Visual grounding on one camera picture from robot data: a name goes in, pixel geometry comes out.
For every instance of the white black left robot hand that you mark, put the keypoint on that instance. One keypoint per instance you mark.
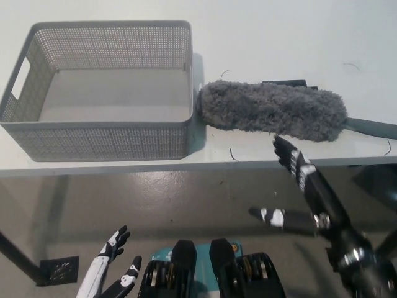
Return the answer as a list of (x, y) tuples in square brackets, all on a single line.
[(99, 273)]

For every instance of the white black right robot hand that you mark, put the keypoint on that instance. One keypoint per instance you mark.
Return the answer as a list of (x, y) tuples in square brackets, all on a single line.
[(322, 205)]

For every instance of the black tape patch on desk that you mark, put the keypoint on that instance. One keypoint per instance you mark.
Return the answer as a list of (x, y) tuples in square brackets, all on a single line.
[(288, 82)]

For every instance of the thin black curved thread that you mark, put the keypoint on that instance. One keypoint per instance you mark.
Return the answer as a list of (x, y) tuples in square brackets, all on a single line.
[(228, 70), (350, 64), (389, 147), (231, 152)]

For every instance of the grey perforated plastic basket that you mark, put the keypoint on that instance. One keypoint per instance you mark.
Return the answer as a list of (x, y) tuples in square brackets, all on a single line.
[(93, 139)]

